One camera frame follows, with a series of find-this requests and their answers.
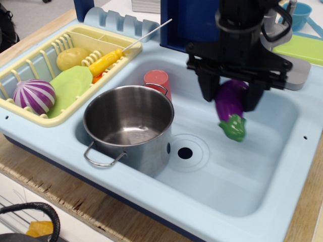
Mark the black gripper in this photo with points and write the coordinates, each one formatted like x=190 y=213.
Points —
x=238 y=54

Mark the purple toy eggplant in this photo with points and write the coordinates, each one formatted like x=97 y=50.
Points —
x=230 y=110

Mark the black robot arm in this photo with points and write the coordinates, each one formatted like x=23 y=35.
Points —
x=245 y=14

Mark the stainless steel pot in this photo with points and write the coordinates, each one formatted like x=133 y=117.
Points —
x=131 y=125

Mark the pink plastic cup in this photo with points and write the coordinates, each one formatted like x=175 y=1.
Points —
x=158 y=80

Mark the dark blue plastic box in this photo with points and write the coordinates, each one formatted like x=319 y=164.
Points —
x=193 y=21

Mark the green cutting board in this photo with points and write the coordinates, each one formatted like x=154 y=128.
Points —
x=308 y=49

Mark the blue plastic cup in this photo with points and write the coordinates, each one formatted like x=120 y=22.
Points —
x=300 y=13

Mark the light blue toy sink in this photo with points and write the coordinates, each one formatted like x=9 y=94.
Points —
x=213 y=188

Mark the grey ribbed box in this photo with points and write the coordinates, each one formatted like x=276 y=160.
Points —
x=146 y=6

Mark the orange toy piece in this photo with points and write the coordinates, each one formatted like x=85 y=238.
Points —
x=96 y=79

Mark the green plastic plate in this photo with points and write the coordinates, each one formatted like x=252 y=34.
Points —
x=69 y=86

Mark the yellow toy potato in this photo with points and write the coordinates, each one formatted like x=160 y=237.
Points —
x=71 y=57

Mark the yellow dish rack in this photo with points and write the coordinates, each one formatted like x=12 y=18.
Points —
x=40 y=63

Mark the purple striped toy onion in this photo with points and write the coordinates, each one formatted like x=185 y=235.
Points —
x=37 y=94

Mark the black bag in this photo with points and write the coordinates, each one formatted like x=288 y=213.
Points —
x=9 y=37

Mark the yellow tape piece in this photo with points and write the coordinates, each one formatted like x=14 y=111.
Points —
x=40 y=228

